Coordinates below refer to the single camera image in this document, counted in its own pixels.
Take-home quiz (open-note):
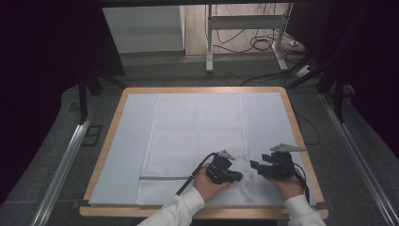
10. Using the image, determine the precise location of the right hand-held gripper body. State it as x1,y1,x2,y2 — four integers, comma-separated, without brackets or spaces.
261,142,307,182

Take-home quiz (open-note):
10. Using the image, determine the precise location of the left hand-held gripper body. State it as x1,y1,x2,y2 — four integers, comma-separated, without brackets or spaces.
204,149,236,186

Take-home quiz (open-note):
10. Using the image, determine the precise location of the white mesh laundry bag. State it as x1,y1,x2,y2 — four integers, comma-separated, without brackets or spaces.
136,93,256,207

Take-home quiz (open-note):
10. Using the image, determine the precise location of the person's left hand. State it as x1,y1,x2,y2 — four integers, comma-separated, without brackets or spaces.
192,171,231,203

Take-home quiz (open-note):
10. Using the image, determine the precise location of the person's right hand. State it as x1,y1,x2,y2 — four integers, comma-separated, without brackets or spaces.
264,169,305,202

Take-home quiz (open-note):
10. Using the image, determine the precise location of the wooden table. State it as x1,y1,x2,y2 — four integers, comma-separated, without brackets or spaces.
79,87,329,220

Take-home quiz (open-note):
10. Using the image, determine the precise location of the black metal stand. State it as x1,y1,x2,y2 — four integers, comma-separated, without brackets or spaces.
286,56,346,124
76,71,127,125

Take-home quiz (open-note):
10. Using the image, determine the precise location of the white power strip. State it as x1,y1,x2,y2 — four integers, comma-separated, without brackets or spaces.
295,64,313,79

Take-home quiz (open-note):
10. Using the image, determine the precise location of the white table mat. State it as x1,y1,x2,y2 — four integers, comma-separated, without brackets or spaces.
88,92,317,208

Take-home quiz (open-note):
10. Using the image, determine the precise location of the black floor socket plate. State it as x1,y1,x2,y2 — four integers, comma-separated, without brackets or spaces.
81,124,104,147

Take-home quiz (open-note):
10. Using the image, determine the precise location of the dark curtain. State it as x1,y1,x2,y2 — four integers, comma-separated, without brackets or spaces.
286,0,399,159
0,0,126,205

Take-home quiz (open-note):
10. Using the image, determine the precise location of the white cabinet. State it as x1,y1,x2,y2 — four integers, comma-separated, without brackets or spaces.
102,5,186,55

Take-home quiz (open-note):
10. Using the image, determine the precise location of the left hand-held gripper black cable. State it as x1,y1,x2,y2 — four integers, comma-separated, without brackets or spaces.
175,152,218,197

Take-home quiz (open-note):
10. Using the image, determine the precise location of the hand-held gripper black cable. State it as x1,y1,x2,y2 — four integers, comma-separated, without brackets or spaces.
175,152,218,197
293,162,311,205

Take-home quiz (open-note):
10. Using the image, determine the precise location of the right hand-held gripper black cable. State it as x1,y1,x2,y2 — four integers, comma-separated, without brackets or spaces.
293,162,311,205

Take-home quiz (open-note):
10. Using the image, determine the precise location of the thin black floor cable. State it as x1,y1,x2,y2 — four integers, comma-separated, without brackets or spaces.
295,110,322,146

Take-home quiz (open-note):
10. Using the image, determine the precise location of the metal floor rail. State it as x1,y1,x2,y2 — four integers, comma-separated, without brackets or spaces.
30,111,97,226
319,93,399,226

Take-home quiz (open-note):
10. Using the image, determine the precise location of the black floor cable bundle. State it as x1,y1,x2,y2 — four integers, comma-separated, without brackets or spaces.
206,3,310,88

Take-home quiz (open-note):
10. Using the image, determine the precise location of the white metal desk frame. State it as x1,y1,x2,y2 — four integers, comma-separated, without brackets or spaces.
205,3,295,73

